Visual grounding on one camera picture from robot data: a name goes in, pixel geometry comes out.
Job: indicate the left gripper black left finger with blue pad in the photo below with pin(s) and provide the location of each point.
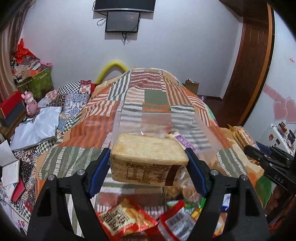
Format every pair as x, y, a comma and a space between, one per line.
50, 219

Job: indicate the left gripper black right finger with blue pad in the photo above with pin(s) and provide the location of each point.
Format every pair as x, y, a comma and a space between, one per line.
245, 217

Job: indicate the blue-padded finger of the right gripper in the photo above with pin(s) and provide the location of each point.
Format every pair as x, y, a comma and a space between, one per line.
263, 148

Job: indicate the toast bread clear pack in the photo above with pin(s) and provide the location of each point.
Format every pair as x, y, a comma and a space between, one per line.
143, 160

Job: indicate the cracker bag green zip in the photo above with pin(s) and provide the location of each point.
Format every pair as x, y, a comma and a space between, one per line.
183, 189

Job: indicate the blue white snack bag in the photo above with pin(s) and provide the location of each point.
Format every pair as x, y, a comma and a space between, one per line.
226, 202

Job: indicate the white wardrobe sliding door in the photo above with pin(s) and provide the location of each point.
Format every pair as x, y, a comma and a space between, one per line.
276, 102

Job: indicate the red book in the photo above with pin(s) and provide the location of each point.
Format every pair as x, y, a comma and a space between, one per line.
18, 191

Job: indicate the red snack bag white label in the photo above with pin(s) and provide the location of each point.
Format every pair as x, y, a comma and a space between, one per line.
178, 221

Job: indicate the open white notebook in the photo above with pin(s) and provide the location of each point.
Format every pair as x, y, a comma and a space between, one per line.
10, 165

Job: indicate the cream roll snack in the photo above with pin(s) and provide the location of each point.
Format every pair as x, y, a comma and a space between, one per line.
175, 135

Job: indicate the orange-red chinese snack bag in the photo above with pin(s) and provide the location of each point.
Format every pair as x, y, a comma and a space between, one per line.
125, 219

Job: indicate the clear plastic storage bin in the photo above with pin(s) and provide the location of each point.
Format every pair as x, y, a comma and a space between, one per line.
157, 125

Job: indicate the brown wooden door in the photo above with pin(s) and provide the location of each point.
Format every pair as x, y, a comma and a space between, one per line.
252, 62

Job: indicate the small cardboard box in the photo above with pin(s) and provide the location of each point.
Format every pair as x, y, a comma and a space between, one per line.
192, 86

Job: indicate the pink plush toy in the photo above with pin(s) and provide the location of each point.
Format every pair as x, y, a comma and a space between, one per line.
31, 104

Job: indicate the red shoe box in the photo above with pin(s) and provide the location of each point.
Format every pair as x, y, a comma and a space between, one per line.
10, 103

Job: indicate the striped patchwork bed quilt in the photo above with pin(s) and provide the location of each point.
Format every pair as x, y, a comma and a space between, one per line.
146, 90

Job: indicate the checkered patchwork blanket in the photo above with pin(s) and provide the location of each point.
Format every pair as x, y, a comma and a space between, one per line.
72, 98

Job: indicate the green storage box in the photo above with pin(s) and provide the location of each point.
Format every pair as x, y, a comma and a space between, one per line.
39, 85

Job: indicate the yellow foam arch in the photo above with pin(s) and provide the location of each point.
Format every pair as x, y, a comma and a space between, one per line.
113, 65

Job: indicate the red plastic bag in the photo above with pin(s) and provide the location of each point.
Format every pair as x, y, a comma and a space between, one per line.
22, 52

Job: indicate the striped brown curtain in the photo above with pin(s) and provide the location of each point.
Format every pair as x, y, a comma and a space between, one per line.
13, 14

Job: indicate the black wall television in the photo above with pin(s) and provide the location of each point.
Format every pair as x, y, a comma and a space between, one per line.
120, 5

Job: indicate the small black wall monitor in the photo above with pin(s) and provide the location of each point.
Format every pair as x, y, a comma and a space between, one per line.
122, 22

